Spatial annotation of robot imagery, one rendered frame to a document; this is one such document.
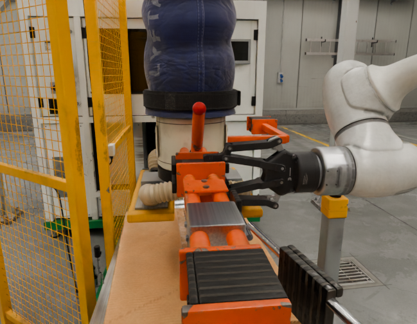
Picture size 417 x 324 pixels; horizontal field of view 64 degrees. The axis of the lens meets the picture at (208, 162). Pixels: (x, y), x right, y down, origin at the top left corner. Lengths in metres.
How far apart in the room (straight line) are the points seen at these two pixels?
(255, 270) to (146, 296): 0.53
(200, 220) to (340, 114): 0.41
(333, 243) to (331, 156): 0.70
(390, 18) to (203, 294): 11.37
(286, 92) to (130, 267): 9.32
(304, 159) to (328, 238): 0.69
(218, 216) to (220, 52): 0.45
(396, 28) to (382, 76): 10.94
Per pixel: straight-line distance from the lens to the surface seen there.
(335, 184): 0.62
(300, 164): 0.60
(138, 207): 0.74
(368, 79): 0.70
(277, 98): 9.92
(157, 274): 0.85
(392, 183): 0.66
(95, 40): 1.74
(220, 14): 0.75
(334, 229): 1.26
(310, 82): 10.28
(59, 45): 1.28
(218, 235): 0.37
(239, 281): 0.26
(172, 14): 0.74
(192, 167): 0.56
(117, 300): 0.79
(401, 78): 0.71
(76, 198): 1.35
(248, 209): 0.74
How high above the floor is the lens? 1.41
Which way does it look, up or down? 15 degrees down
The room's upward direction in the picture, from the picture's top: straight up
